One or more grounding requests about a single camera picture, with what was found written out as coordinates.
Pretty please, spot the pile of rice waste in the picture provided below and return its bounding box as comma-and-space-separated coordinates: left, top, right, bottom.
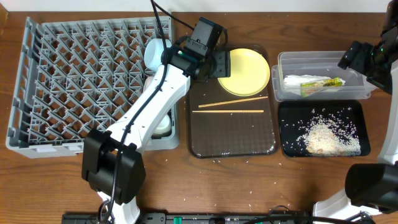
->
280, 106, 361, 157

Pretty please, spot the grey plastic dish rack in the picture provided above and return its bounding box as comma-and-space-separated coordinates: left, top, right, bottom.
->
6, 16, 174, 158

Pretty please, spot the green snack wrapper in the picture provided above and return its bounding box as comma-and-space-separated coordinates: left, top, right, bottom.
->
300, 77, 345, 97

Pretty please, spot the dark brown serving tray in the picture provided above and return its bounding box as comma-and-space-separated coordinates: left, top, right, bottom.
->
184, 44, 280, 159

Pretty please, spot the yellow round plate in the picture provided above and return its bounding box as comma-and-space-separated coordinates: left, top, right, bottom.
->
218, 49, 270, 96

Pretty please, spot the black waste tray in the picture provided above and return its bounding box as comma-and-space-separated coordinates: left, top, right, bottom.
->
278, 100, 371, 157

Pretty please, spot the light blue bowl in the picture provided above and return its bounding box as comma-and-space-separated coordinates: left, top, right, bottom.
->
144, 39, 164, 72

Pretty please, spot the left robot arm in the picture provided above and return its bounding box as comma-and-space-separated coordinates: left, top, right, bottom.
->
81, 17, 231, 223

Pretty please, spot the white plastic cup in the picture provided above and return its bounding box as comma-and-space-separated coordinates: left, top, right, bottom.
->
152, 115, 172, 139

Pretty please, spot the clear plastic waste bin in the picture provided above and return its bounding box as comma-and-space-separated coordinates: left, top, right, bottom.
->
272, 51, 376, 102

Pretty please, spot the white round bowl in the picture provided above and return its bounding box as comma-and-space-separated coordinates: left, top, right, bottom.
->
143, 76, 154, 92

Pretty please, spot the wooden chopstick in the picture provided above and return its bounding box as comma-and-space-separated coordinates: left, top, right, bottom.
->
192, 110, 264, 114
198, 96, 268, 108

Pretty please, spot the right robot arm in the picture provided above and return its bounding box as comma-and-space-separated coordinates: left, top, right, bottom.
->
312, 0, 397, 223

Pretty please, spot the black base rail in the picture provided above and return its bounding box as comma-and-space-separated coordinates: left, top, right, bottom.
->
61, 206, 376, 224

